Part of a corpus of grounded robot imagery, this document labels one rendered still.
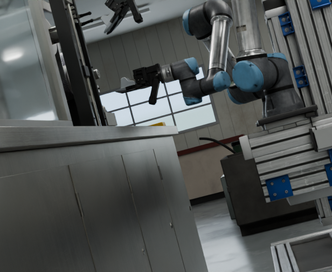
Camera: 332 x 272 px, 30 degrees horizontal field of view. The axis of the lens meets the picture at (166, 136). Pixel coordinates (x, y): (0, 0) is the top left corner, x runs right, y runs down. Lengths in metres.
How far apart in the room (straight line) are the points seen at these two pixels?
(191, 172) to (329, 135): 6.68
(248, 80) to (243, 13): 0.24
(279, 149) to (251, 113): 8.82
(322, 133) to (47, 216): 1.27
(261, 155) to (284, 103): 0.21
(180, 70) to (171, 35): 8.81
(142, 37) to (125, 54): 0.42
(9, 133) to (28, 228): 0.18
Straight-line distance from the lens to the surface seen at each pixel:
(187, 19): 2.85
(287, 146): 2.41
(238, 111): 11.22
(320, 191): 2.56
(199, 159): 8.89
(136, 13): 2.67
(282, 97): 2.42
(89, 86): 2.35
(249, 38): 2.33
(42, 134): 1.29
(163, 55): 11.41
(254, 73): 2.29
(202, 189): 8.92
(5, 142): 1.12
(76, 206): 1.44
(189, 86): 2.62
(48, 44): 1.70
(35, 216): 1.23
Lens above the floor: 0.78
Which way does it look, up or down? 2 degrees up
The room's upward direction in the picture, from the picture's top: 15 degrees counter-clockwise
